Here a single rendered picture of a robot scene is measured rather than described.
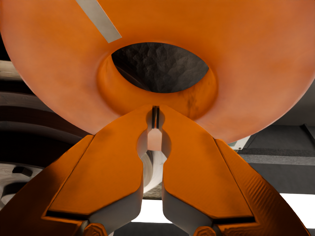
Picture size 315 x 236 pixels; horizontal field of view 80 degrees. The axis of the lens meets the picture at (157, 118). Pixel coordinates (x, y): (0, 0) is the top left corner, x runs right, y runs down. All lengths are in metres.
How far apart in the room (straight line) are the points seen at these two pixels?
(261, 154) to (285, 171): 3.72
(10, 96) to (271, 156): 5.88
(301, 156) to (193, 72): 6.07
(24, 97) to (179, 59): 0.28
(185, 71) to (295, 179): 9.12
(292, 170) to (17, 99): 9.56
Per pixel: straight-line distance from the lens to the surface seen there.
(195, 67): 0.42
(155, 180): 0.48
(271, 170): 9.14
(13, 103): 0.32
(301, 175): 9.72
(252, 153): 5.71
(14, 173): 0.31
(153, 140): 0.15
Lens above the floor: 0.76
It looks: 47 degrees up
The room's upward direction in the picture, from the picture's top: 177 degrees counter-clockwise
